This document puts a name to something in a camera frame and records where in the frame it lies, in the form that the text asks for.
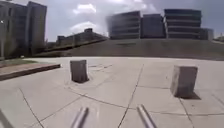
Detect pale concrete slab pavement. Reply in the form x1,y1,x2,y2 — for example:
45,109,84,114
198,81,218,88
0,55,224,128

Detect square stone block bollard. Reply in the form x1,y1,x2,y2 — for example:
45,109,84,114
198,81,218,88
169,64,199,99
69,59,90,84

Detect wide concrete steps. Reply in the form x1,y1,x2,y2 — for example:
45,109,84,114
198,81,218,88
32,37,224,62

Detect low flat building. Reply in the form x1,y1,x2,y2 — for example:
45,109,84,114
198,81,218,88
46,28,109,52

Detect dark banded office buildings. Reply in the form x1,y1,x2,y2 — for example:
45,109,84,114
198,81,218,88
106,8,215,41

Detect robot's own part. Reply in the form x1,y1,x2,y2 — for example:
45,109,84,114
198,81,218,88
69,106,90,128
136,104,158,128

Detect large grey building with tower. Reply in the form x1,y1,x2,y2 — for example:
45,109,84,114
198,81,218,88
0,0,48,58

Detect low raised concrete kerb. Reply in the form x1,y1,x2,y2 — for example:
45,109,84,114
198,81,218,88
0,62,62,82

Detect grass strip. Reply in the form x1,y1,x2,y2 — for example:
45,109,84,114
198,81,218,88
0,58,38,67

